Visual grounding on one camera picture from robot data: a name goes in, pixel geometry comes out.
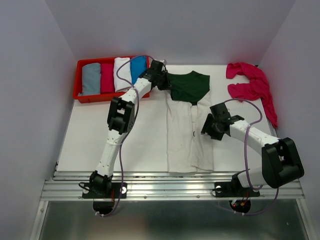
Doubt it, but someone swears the cream and green t-shirt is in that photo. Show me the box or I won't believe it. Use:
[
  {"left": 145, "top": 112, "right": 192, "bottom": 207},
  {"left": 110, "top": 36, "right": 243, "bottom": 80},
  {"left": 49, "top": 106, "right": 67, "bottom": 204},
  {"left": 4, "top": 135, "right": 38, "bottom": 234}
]
[{"left": 165, "top": 71, "right": 214, "bottom": 173}]

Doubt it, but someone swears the red plastic tray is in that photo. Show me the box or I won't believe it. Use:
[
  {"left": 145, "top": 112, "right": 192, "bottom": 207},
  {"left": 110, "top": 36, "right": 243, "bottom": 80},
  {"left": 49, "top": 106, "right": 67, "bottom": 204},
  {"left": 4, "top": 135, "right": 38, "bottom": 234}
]
[{"left": 73, "top": 56, "right": 149, "bottom": 103}]

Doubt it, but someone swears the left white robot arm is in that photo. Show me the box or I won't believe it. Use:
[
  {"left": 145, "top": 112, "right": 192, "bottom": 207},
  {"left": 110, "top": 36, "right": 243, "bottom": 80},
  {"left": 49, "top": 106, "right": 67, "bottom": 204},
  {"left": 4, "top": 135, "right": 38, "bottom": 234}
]
[{"left": 89, "top": 59, "right": 172, "bottom": 197}]

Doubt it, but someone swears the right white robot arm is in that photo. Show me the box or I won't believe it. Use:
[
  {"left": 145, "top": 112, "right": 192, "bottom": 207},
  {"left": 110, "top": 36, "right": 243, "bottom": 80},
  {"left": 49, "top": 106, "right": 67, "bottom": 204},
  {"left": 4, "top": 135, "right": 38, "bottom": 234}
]
[{"left": 201, "top": 102, "right": 305, "bottom": 195}]

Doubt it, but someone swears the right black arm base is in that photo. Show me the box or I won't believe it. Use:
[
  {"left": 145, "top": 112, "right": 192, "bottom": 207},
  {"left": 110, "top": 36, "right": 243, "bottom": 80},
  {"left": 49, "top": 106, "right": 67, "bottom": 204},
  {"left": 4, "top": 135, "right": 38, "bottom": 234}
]
[{"left": 211, "top": 173, "right": 260, "bottom": 199}]

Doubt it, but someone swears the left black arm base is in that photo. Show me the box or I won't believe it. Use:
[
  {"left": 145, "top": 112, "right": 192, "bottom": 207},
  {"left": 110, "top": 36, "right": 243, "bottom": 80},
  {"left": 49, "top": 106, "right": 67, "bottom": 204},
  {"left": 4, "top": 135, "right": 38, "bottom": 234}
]
[{"left": 78, "top": 170, "right": 128, "bottom": 199}]

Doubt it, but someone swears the blue rolled t-shirt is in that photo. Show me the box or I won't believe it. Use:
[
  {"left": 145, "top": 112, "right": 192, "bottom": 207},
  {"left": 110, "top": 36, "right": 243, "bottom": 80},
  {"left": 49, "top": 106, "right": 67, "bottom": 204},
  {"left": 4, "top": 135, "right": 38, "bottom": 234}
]
[{"left": 130, "top": 56, "right": 148, "bottom": 85}]

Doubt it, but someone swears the white rolled t-shirt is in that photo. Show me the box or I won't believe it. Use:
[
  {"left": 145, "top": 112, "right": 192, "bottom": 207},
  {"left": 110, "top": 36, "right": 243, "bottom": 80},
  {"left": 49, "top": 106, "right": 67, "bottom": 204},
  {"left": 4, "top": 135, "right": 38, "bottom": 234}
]
[{"left": 113, "top": 57, "right": 132, "bottom": 93}]

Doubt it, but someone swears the magenta rolled t-shirt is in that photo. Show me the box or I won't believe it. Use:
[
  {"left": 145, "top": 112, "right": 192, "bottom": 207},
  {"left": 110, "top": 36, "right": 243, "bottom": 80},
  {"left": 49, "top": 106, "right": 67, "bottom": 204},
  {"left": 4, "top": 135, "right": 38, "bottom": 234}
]
[{"left": 100, "top": 63, "right": 115, "bottom": 94}]

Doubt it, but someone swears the magenta crumpled t-shirt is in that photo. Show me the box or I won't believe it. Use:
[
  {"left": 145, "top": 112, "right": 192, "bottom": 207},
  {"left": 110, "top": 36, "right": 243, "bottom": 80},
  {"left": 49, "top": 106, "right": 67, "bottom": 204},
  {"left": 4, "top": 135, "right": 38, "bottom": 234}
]
[{"left": 226, "top": 62, "right": 278, "bottom": 128}]

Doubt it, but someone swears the grey rolled t-shirt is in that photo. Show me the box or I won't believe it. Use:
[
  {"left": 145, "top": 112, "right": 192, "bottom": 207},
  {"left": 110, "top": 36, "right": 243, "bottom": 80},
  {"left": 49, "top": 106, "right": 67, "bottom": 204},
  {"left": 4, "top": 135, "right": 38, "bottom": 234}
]
[{"left": 78, "top": 62, "right": 101, "bottom": 96}]

